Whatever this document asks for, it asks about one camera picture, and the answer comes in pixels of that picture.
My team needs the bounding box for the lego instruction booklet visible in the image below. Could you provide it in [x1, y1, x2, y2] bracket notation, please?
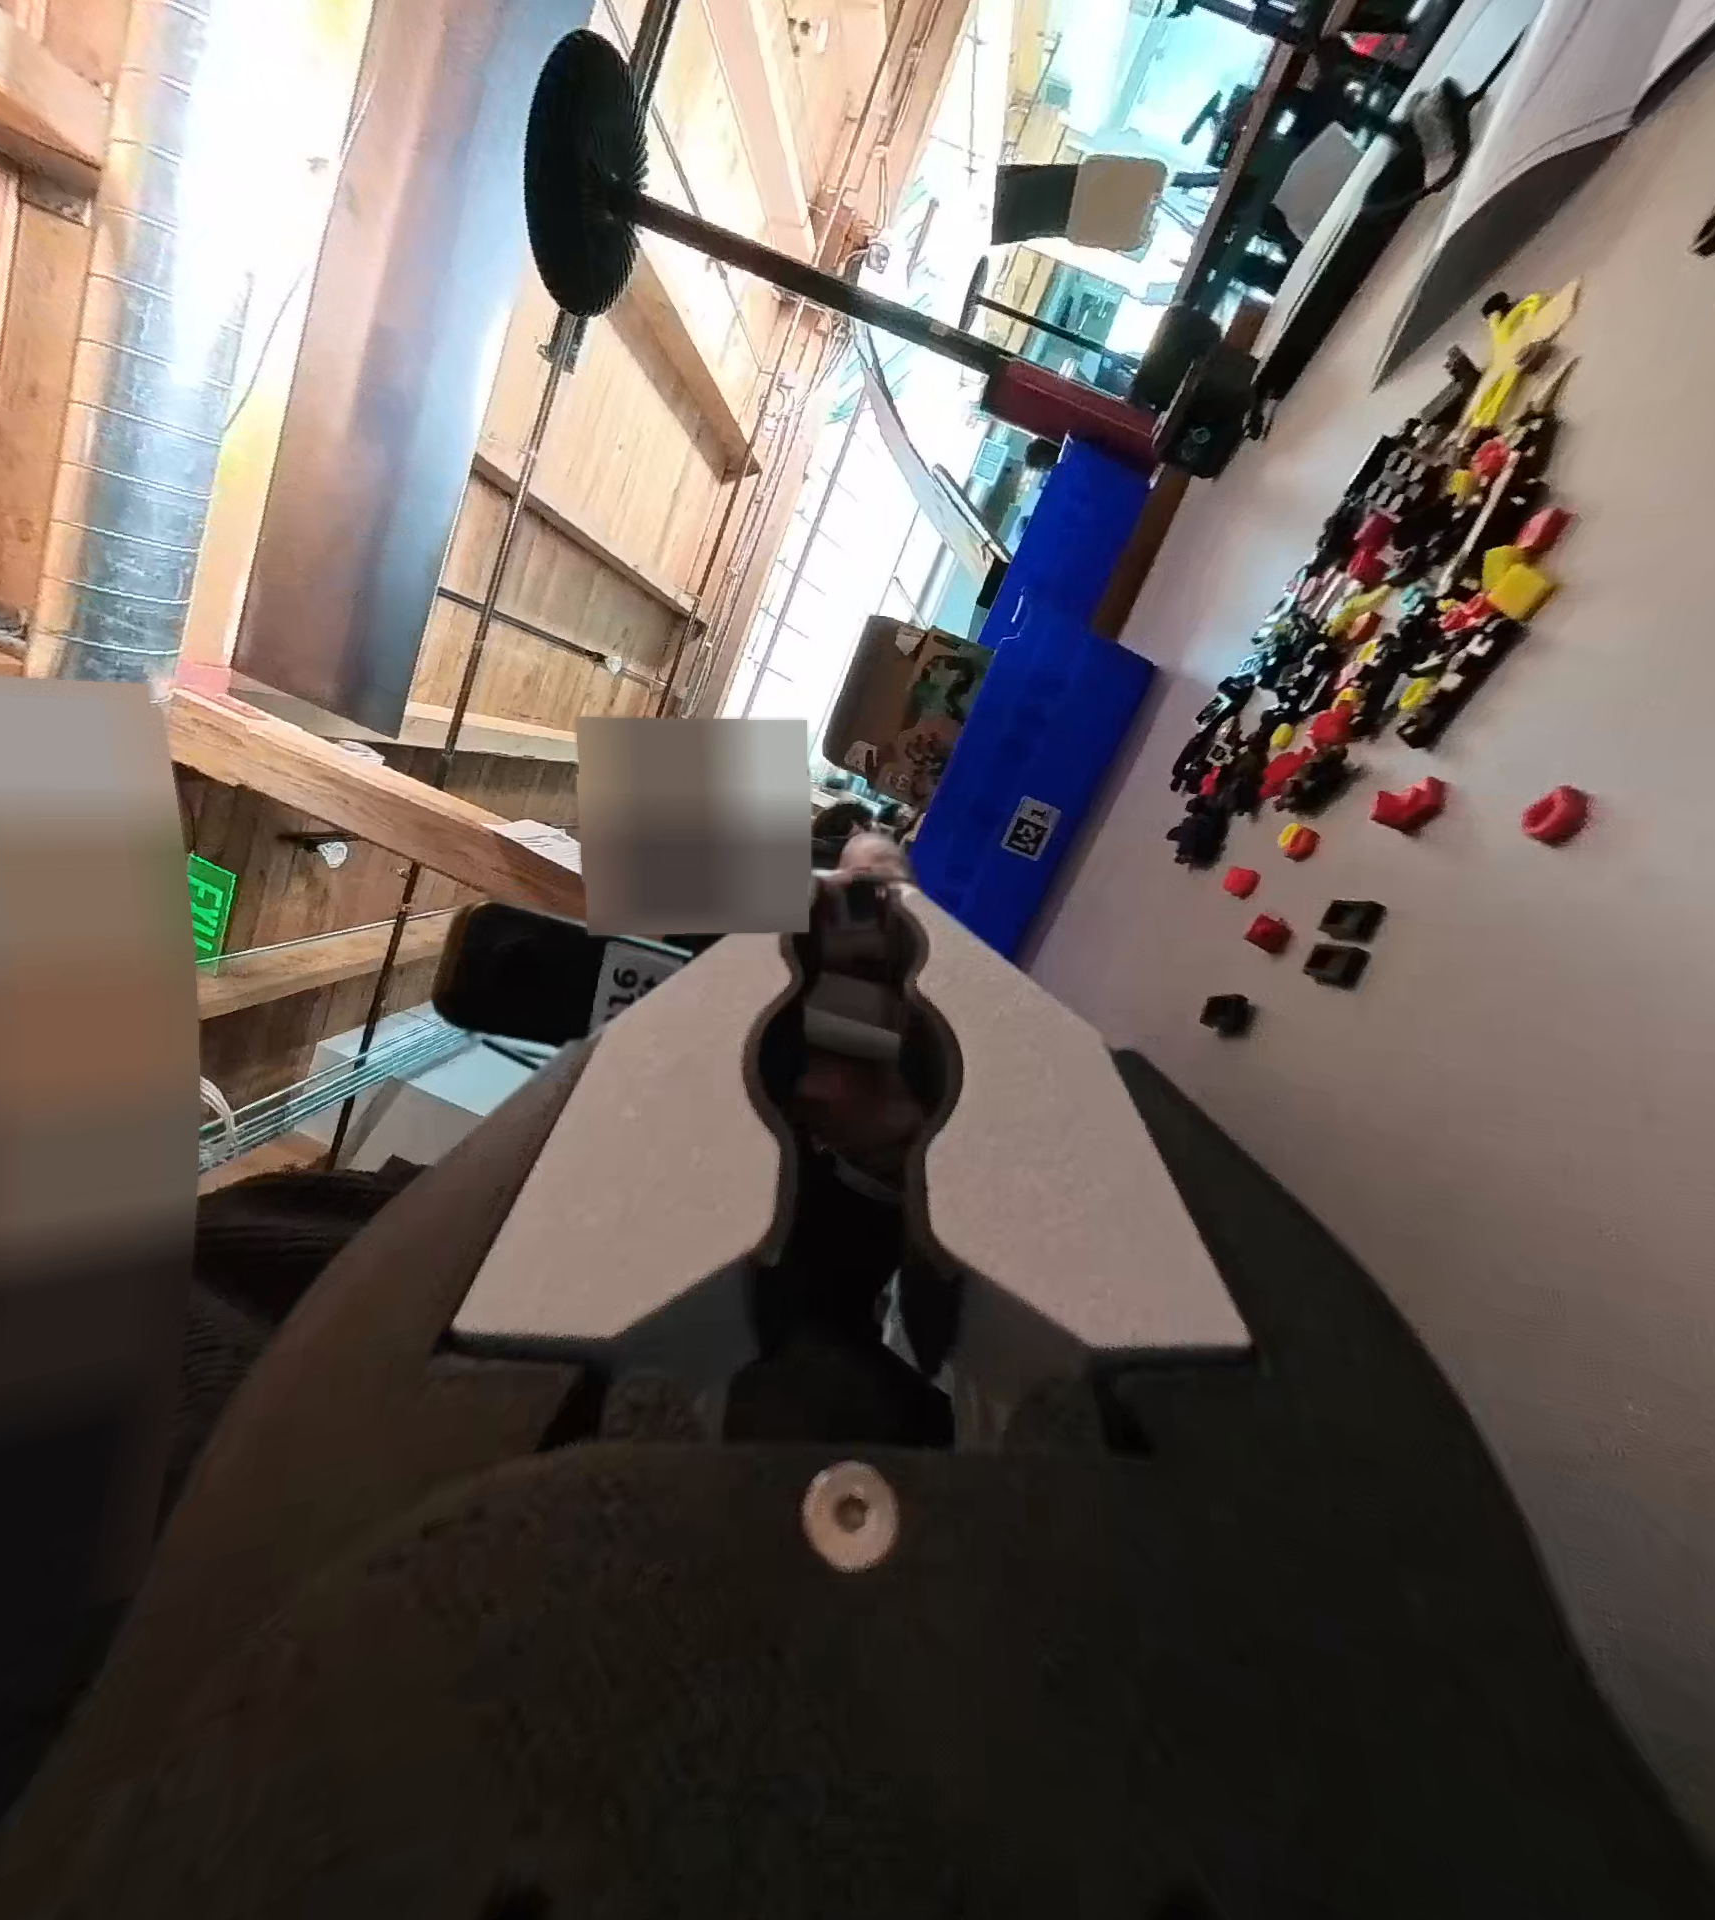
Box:
[1372, 0, 1715, 392]

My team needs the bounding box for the wooden ceiling beam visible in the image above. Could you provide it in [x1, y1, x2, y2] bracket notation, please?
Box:
[167, 690, 589, 920]

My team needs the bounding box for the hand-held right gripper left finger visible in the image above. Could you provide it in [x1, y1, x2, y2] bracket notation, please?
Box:
[449, 883, 817, 1440]

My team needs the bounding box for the beige panel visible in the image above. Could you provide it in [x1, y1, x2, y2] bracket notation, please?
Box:
[991, 150, 1172, 254]

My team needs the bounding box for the dark red cushion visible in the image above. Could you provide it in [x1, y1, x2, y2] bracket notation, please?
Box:
[983, 359, 1159, 451]

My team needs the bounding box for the blue bin with white tag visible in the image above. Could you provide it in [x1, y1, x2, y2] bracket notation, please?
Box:
[909, 591, 1155, 962]

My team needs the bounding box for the blue plastic bin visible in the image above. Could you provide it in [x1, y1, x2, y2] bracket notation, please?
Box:
[977, 437, 1155, 647]

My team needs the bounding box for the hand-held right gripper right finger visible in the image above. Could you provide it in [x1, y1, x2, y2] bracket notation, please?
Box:
[889, 883, 1254, 1445]

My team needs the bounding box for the dark grey hanging panel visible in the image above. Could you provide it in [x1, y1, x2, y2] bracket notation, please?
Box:
[229, 0, 599, 737]

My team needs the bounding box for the green exit sign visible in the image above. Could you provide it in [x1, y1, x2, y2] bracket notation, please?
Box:
[185, 851, 241, 977]

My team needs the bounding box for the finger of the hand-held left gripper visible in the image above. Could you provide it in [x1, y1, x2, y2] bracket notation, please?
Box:
[803, 972, 907, 1061]

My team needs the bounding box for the silver round duct pipe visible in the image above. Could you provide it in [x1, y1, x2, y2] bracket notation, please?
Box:
[29, 0, 253, 683]

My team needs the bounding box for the pile of lego pieces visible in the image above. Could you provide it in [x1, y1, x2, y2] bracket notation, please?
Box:
[1168, 284, 1578, 954]

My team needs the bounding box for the cardboard lego box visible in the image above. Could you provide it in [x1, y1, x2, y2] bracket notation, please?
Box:
[819, 614, 1001, 812]

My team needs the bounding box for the person's left hand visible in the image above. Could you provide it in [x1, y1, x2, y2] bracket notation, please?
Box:
[797, 1050, 931, 1193]

